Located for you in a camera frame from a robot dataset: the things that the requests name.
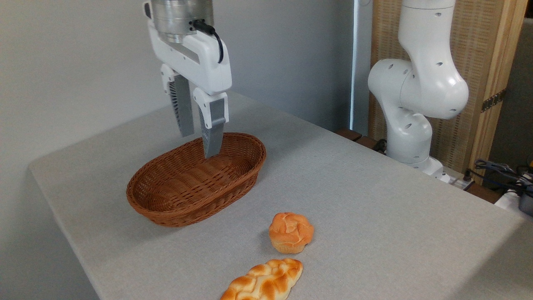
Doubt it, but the gripper finger with grey tip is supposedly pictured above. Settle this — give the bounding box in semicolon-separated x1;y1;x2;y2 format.
160;64;195;138
192;87;229;159

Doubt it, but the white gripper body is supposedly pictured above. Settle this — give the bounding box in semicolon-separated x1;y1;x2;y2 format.
147;19;233;96

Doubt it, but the round orange bread bun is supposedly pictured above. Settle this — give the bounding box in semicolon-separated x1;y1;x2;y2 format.
269;212;314;254

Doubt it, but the braided golden bread loaf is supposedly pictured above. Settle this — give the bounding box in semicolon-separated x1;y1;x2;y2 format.
220;258;303;300

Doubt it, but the brown wicker oval basket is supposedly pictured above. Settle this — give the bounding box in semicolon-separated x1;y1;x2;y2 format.
126;132;267;228

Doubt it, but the brass screen hinge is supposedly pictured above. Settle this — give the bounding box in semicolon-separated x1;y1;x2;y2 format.
481;89;506;113

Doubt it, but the white object beside box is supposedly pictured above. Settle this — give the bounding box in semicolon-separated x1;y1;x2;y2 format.
495;189;521;211

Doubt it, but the grey box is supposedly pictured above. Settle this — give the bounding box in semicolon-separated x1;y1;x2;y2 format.
518;192;533;216

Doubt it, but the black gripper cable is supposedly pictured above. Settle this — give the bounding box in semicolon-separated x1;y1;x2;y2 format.
192;20;224;64

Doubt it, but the bundle of dark cables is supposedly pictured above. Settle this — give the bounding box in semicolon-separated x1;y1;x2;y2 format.
464;158;533;196

